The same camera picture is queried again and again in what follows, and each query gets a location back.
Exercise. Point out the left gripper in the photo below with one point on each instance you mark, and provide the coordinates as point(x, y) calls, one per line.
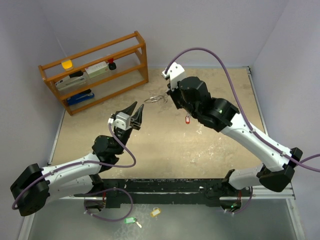
point(136, 119)

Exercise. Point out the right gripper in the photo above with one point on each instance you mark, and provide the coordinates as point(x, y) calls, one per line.
point(173, 95)

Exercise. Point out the bunch of metal keys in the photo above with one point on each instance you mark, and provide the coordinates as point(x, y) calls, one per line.
point(164, 97)

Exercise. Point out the large metal keyring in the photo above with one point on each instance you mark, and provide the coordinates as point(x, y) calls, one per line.
point(153, 99)

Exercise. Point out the red key tag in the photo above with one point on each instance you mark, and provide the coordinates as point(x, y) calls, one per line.
point(187, 119)

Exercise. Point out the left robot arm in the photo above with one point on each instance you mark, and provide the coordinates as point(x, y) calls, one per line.
point(37, 186)

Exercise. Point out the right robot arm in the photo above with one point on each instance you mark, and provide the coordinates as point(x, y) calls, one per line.
point(275, 171)

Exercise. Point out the blue stapler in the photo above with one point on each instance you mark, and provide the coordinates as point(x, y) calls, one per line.
point(80, 97)

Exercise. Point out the white box on shelf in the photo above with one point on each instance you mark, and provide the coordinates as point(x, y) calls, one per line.
point(97, 69)

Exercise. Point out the wooden shelf rack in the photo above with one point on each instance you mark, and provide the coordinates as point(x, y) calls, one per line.
point(79, 87)

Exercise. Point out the white stapler on shelf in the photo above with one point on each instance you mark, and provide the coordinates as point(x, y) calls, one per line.
point(74, 79)

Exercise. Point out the yellow lidded container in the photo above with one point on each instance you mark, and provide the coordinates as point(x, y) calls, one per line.
point(67, 65)

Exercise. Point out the yellow key tag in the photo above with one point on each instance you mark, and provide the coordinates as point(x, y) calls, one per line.
point(155, 212)

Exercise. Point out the green key tag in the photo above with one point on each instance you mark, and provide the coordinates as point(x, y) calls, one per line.
point(132, 220)

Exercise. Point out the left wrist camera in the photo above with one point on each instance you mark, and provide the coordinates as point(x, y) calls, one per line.
point(120, 120)

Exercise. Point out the black base frame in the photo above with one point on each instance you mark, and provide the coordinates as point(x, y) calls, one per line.
point(211, 192)

